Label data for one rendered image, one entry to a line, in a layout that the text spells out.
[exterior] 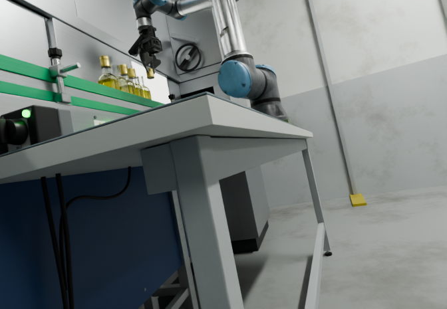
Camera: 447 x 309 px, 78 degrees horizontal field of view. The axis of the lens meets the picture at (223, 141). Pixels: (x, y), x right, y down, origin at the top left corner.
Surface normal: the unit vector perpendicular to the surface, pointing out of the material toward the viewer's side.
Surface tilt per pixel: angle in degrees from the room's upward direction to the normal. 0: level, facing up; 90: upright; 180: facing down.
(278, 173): 90
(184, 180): 90
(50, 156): 90
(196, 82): 90
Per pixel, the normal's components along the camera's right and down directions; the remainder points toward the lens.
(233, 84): -0.61, 0.15
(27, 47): 0.94, -0.21
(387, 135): -0.37, 0.00
